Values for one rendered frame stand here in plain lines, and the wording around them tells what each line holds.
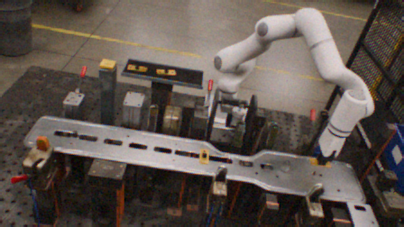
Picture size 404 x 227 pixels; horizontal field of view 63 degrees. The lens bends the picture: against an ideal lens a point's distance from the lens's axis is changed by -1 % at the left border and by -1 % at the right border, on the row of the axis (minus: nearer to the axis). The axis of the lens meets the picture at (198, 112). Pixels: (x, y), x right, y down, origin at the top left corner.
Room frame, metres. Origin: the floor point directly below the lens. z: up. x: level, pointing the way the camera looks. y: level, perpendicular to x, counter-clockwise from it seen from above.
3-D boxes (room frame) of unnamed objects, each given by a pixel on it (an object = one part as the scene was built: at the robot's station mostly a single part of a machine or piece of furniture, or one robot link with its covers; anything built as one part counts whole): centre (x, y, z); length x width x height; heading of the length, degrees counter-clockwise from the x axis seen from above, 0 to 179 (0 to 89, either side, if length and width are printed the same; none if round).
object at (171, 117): (1.14, 0.11, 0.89); 0.13 x 0.11 x 0.38; 3
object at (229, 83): (1.60, -0.16, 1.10); 0.19 x 0.12 x 0.24; 126
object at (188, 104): (1.20, 0.05, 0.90); 0.05 x 0.05 x 0.40; 3
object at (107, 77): (1.30, 0.45, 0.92); 0.08 x 0.08 x 0.44; 3
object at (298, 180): (0.99, -0.04, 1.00); 1.38 x 0.22 x 0.02; 93
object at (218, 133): (1.21, -0.15, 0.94); 0.18 x 0.13 x 0.49; 93
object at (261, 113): (1.22, -0.27, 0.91); 0.07 x 0.05 x 0.42; 3
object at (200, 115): (1.19, -0.01, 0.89); 0.13 x 0.11 x 0.38; 3
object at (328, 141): (1.02, -0.53, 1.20); 0.10 x 0.07 x 0.11; 4
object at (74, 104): (1.13, 0.54, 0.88); 0.11 x 0.10 x 0.36; 3
